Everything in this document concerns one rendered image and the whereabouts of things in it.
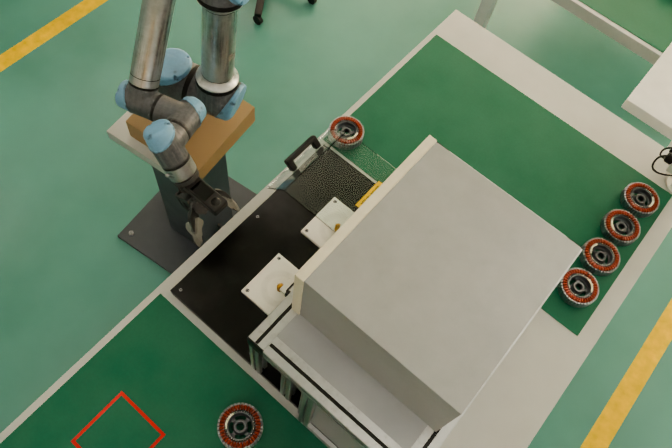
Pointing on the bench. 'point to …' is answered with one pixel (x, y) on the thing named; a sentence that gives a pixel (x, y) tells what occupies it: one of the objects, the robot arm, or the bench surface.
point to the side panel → (324, 426)
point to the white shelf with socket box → (656, 105)
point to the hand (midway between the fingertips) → (221, 229)
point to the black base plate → (222, 298)
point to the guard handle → (301, 152)
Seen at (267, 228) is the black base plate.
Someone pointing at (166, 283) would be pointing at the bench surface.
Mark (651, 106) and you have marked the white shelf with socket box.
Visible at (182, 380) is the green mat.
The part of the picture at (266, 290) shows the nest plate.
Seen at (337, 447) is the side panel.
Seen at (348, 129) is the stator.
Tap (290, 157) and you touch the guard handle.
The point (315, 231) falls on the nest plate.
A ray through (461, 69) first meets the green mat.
